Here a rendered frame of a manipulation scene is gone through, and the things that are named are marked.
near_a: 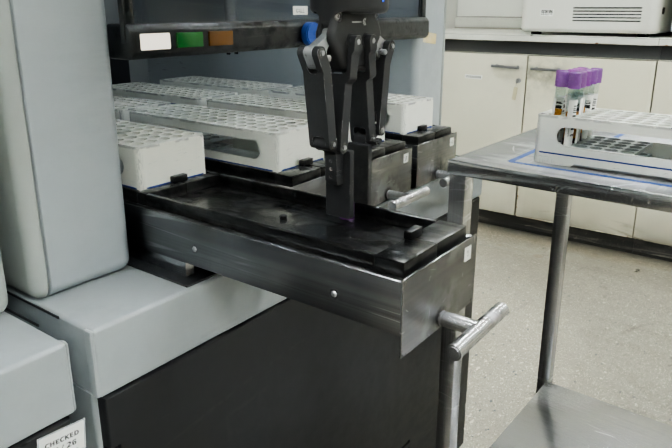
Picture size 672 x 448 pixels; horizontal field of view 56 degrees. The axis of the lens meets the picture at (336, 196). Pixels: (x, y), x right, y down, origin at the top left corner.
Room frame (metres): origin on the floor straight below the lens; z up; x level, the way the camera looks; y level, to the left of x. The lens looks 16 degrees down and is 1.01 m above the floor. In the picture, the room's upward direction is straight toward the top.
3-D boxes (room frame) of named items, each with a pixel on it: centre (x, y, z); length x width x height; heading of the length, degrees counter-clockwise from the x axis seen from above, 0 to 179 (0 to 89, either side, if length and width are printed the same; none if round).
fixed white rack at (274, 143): (0.90, 0.16, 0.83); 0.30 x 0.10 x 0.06; 53
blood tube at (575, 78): (0.80, -0.29, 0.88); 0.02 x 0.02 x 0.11
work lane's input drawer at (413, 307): (0.71, 0.16, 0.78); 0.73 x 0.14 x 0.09; 53
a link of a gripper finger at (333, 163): (0.60, 0.01, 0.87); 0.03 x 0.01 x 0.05; 143
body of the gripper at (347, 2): (0.63, -0.01, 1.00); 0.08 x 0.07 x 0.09; 143
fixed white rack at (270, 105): (1.02, 0.07, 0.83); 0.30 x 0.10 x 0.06; 53
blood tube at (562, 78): (0.81, -0.28, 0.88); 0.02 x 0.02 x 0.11
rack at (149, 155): (0.81, 0.31, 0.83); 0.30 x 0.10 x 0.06; 53
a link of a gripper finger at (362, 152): (0.64, -0.02, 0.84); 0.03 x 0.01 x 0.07; 53
